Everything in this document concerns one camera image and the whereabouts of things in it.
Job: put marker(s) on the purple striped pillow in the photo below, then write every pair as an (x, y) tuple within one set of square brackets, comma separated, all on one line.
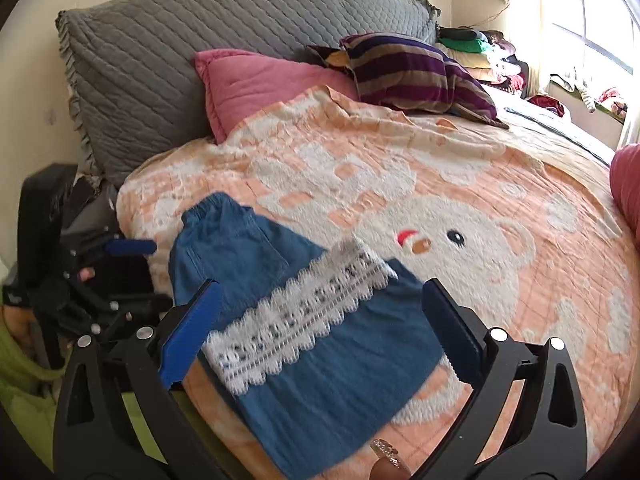
[(405, 73)]

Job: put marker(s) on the blue denim pants with lace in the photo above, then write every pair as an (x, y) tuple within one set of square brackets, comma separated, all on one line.
[(317, 348)]

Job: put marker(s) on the right hand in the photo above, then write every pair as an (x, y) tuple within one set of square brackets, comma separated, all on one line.
[(389, 465)]

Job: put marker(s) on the pile of folded clothes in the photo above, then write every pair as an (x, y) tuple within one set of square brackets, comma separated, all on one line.
[(487, 56)]

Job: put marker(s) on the pink quilted pillow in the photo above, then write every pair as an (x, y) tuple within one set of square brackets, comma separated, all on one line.
[(240, 83)]

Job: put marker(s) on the grey quilted headboard cushion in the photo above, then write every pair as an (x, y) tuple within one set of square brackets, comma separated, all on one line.
[(129, 64)]

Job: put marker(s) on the green sleeve left forearm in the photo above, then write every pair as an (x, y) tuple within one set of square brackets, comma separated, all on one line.
[(27, 396)]

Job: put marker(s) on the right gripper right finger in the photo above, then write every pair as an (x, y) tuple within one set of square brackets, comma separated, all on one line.
[(546, 438)]

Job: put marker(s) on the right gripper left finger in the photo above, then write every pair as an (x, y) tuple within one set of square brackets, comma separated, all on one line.
[(117, 418)]

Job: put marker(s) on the orange bear pattern blanket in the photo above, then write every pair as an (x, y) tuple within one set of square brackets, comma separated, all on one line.
[(521, 227)]

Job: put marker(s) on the clothes on window sill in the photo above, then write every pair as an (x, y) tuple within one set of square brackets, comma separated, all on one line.
[(610, 101)]

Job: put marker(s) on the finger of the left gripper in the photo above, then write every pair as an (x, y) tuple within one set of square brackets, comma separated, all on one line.
[(127, 247), (140, 305)]

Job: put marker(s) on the red rolled duvet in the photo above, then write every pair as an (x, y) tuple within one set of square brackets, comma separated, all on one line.
[(625, 186)]

